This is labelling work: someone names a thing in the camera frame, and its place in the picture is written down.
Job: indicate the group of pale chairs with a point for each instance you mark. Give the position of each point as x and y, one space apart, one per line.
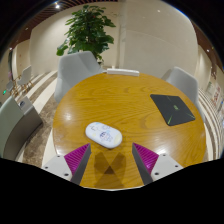
25 77

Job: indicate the black green-streaked mouse pad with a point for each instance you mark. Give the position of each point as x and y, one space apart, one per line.
171 109

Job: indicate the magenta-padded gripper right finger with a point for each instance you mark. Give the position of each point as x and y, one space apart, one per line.
148 159

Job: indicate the green potted plant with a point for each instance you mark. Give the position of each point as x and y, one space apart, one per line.
87 30

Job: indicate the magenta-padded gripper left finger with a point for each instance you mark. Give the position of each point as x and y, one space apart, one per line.
76 160

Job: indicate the white cartoon-print computer mouse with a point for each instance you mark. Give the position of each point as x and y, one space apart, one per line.
103 134

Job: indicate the grey shell chair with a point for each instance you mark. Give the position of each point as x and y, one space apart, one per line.
75 71
183 83

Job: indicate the white power strip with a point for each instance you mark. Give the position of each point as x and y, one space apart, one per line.
122 72

